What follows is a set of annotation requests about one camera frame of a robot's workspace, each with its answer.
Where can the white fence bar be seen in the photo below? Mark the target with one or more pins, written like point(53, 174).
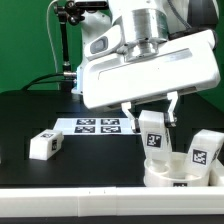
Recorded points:
point(110, 201)
point(217, 177)

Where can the white right fence bar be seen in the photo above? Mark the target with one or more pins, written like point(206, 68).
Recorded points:
point(217, 177)

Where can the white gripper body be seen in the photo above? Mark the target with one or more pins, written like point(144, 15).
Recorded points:
point(184, 65)

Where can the white marker sheet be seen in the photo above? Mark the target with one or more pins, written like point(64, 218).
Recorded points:
point(94, 126)

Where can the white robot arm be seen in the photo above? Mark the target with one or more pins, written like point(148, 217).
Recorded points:
point(137, 51)

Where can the white front fence bar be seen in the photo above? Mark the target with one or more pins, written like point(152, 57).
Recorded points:
point(110, 201)

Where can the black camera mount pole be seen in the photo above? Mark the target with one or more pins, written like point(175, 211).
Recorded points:
point(73, 15)

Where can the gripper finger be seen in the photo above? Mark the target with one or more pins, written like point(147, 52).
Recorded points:
point(126, 106)
point(171, 118)

